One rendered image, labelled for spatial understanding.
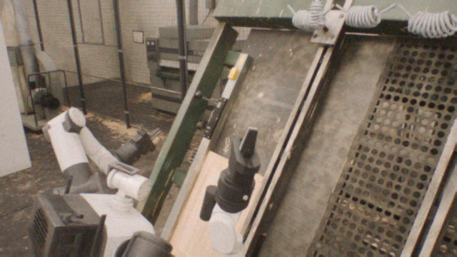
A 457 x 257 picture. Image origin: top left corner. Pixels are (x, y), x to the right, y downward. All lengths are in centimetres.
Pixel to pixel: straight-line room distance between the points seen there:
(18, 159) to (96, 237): 412
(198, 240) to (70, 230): 66
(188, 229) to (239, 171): 80
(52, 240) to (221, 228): 40
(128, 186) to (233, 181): 35
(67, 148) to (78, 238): 41
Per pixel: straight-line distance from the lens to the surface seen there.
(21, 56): 680
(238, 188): 78
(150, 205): 174
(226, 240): 86
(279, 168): 118
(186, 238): 150
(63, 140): 128
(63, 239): 93
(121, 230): 95
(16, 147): 493
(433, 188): 99
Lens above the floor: 189
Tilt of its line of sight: 20 degrees down
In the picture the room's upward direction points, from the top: straight up
